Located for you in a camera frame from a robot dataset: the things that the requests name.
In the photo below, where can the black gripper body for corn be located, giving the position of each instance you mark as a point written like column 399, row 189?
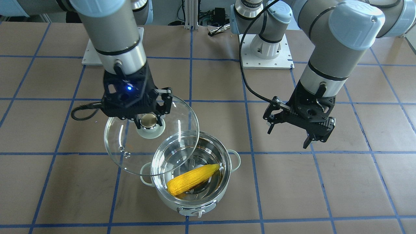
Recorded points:
column 295, row 101

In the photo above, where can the yellow corn cob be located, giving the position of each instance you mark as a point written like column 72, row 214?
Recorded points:
column 190, row 179

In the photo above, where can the white steel pot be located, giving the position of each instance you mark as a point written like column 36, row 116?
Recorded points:
column 203, row 197

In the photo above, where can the glass pot lid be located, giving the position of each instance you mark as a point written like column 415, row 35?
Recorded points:
column 153, row 150

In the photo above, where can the black corn gripper finger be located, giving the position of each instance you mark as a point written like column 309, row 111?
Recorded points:
column 311, row 136
column 275, row 113

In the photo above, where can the black gripper finger lid knob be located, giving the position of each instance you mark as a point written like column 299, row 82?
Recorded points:
column 165, row 108

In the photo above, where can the black lid gripper finger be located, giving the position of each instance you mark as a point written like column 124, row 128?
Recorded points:
column 133, row 118

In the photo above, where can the aluminium frame post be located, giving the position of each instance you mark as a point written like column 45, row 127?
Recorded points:
column 191, row 15

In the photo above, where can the black gripper body holding lid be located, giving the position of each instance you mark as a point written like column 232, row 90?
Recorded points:
column 148, row 85

